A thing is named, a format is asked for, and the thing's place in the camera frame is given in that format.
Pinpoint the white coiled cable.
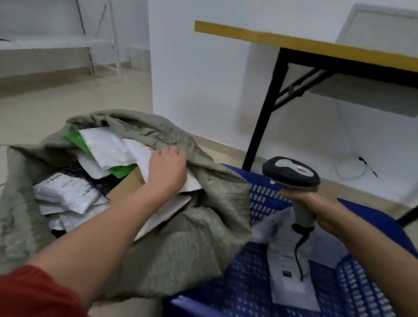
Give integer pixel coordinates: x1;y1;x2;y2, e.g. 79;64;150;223
336;157;367;180

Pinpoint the brown cardboard box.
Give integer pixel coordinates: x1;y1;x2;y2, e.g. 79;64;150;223
106;168;146;204

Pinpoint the silver grey mailer bag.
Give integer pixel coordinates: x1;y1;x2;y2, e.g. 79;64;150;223
49;204;110;233

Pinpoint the blue plastic basket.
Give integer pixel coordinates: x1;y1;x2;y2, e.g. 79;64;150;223
162;163;418;317

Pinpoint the person's left forearm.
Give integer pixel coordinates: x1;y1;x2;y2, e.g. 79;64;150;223
28;183;178;309

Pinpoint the black scanner cable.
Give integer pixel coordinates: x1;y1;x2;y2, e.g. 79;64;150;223
291;224;316;282

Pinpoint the green mailer bag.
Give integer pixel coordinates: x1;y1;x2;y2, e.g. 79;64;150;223
64;131;138;179

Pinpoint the grey framed white board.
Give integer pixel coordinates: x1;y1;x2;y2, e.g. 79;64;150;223
336;3;418;57

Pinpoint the white labelled padded parcel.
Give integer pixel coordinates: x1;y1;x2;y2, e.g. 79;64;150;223
34;173;100;215

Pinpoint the yellow-edged folding table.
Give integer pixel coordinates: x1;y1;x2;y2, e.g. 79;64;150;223
195;20;418;228

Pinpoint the small white mailer bag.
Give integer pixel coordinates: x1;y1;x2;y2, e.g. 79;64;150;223
77;153;110;180

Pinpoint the person's right forearm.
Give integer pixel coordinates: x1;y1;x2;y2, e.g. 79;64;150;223
327;204;418;306

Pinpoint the grey-green woven sack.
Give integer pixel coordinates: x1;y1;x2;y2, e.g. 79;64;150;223
0;109;253;299

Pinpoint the person's right hand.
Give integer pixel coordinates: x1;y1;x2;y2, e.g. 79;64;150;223
280;189;342;235

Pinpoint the white crinkled mailer bag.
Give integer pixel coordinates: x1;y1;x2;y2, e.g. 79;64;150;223
79;127;136;169

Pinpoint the white parcel with label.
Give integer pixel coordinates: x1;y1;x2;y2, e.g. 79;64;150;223
251;207;322;313

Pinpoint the person's left hand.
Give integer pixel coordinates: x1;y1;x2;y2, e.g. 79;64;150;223
147;146;189;196

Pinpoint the large white envelope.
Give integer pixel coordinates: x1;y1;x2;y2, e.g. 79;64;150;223
134;194;193;242

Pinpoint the white metal shelf rack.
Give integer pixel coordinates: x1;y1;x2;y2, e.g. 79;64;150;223
0;0;123;83

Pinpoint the red sleeve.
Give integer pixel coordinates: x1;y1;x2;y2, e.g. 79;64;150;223
0;265;89;317

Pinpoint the grey handheld barcode scanner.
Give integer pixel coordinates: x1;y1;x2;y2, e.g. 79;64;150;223
262;156;321;230

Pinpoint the black mailer bag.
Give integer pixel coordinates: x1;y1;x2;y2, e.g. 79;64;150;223
64;165;122;197

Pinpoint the black plug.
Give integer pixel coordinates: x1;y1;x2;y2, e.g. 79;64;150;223
358;157;379;178

